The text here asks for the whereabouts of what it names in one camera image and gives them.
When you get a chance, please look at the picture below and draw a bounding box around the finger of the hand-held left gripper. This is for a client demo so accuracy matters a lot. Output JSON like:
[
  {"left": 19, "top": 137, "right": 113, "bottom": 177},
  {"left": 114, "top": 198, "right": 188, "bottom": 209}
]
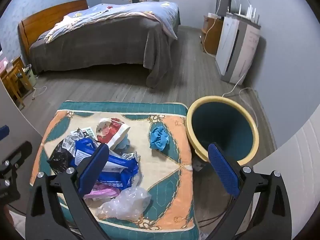
[
  {"left": 0, "top": 125, "right": 10, "bottom": 142},
  {"left": 0, "top": 141, "right": 33, "bottom": 178}
]

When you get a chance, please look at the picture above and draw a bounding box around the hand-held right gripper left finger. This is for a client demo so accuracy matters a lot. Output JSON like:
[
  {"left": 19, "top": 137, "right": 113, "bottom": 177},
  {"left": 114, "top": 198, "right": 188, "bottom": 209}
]
[{"left": 25, "top": 143, "right": 110, "bottom": 240}]

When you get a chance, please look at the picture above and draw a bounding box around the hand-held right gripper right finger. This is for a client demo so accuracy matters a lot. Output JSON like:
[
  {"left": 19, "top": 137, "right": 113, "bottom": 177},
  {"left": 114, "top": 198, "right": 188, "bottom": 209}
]
[{"left": 200, "top": 142, "right": 293, "bottom": 240}]

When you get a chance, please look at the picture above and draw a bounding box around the purple spray bottle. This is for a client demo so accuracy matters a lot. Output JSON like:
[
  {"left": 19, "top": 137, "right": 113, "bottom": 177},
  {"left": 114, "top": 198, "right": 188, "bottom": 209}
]
[{"left": 84, "top": 182, "right": 121, "bottom": 201}]

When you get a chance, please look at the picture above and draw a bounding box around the blue wipes packet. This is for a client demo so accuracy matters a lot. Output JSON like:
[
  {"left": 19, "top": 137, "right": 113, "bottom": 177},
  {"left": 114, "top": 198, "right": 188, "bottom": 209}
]
[{"left": 69, "top": 138, "right": 139, "bottom": 189}]

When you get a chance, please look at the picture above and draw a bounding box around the black plastic bag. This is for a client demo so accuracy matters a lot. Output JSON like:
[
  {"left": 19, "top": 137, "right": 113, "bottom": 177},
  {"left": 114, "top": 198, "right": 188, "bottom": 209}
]
[{"left": 47, "top": 142, "right": 75, "bottom": 173}]

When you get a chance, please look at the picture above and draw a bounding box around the silver foil wrapper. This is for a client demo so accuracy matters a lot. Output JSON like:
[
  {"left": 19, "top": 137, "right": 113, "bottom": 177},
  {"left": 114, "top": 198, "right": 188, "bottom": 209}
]
[{"left": 60, "top": 129, "right": 84, "bottom": 157}]

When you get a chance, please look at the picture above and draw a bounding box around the blue face mask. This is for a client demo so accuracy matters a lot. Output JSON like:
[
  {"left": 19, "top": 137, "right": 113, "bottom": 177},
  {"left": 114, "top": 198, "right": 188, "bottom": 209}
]
[{"left": 116, "top": 133, "right": 131, "bottom": 152}]

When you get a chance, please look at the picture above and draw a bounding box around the red floral pouch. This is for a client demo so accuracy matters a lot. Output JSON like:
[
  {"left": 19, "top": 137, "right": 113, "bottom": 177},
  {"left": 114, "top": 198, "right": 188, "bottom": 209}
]
[{"left": 96, "top": 117, "right": 131, "bottom": 151}]

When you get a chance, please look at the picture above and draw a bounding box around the teal bin with yellow rim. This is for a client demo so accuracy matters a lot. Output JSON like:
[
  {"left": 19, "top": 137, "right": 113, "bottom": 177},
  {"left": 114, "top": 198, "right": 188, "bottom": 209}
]
[{"left": 186, "top": 95, "right": 260, "bottom": 165}]

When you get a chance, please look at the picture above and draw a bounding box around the clear plastic bag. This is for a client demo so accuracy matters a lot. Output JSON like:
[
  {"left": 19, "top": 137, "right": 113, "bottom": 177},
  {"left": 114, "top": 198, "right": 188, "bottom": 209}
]
[{"left": 95, "top": 186, "right": 152, "bottom": 222}]

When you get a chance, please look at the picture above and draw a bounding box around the blue cloth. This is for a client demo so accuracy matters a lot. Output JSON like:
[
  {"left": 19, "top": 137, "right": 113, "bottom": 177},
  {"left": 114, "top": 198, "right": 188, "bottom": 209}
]
[{"left": 149, "top": 126, "right": 170, "bottom": 152}]

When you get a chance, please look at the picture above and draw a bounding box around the wooden nightstand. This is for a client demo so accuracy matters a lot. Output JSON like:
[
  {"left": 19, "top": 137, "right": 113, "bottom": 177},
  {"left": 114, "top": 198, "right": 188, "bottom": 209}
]
[{"left": 0, "top": 56, "right": 33, "bottom": 110}]

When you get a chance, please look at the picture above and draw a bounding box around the teal and orange printed mat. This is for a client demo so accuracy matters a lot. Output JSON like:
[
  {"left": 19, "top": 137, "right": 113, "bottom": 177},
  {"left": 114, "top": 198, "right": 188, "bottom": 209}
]
[{"left": 29, "top": 101, "right": 200, "bottom": 240}]

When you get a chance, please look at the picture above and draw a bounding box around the light green container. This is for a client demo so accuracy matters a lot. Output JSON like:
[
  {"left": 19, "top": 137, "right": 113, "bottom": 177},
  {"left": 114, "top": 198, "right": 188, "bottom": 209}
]
[{"left": 20, "top": 65, "right": 37, "bottom": 91}]

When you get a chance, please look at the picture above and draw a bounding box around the white panelled door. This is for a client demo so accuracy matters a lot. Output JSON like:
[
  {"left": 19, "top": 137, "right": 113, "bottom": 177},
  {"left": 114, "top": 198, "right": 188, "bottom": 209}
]
[{"left": 250, "top": 117, "right": 320, "bottom": 240}]

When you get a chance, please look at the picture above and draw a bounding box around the wooden headboard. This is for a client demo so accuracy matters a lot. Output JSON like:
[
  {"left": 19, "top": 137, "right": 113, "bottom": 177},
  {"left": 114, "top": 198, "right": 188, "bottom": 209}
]
[{"left": 18, "top": 0, "right": 89, "bottom": 53}]

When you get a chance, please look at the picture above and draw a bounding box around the white air purifier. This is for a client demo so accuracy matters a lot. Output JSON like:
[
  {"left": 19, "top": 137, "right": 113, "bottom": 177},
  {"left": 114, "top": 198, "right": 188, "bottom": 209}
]
[{"left": 215, "top": 12, "right": 262, "bottom": 84}]

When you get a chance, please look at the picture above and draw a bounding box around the bed with grey bedspread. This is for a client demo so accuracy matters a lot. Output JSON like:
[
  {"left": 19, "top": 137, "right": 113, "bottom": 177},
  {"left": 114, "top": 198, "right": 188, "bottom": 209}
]
[{"left": 29, "top": 1, "right": 181, "bottom": 88}]

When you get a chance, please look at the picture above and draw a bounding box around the wooden cabinet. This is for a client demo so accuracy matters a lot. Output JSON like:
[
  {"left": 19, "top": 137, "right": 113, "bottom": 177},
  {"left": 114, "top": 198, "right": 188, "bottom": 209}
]
[{"left": 201, "top": 12, "right": 224, "bottom": 57}]

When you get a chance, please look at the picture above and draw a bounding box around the white router with antennas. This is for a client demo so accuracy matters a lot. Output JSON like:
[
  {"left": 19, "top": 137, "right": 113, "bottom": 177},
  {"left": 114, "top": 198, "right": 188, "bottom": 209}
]
[{"left": 234, "top": 4, "right": 262, "bottom": 29}]

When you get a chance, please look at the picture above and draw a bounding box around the blue printed quilt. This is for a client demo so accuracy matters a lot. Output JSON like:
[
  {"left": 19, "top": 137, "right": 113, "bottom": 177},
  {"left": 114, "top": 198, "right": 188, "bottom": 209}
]
[{"left": 44, "top": 2, "right": 180, "bottom": 43}]

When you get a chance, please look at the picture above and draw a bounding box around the black television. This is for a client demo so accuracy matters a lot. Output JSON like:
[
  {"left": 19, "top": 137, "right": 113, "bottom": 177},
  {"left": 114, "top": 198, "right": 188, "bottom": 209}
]
[{"left": 215, "top": 0, "right": 232, "bottom": 18}]

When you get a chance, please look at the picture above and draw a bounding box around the thin white floor cable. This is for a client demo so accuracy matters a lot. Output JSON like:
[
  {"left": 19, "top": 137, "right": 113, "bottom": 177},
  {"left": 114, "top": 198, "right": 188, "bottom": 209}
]
[{"left": 32, "top": 86, "right": 47, "bottom": 101}]

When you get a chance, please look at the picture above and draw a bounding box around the white power cable on floor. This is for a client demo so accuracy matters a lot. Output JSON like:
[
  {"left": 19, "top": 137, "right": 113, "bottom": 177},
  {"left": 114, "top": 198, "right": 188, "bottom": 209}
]
[{"left": 222, "top": 71, "right": 259, "bottom": 129}]

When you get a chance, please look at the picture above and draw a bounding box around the white cable at cabinet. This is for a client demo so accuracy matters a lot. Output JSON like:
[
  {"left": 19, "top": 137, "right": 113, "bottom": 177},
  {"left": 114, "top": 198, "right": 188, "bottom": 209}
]
[{"left": 202, "top": 0, "right": 225, "bottom": 55}]

